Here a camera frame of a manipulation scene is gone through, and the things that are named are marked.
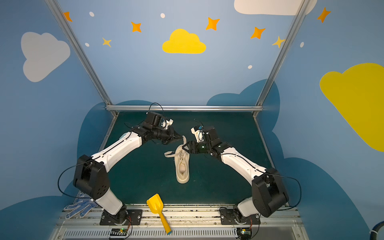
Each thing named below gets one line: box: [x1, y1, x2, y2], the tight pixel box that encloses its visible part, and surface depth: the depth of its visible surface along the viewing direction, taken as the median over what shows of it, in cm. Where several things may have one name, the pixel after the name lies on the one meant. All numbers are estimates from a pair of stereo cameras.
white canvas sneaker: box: [174, 145, 190, 184], surface depth 88 cm
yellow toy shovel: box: [146, 193, 172, 235], surface depth 80 cm
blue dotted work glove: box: [64, 190, 98, 219], surface depth 78 cm
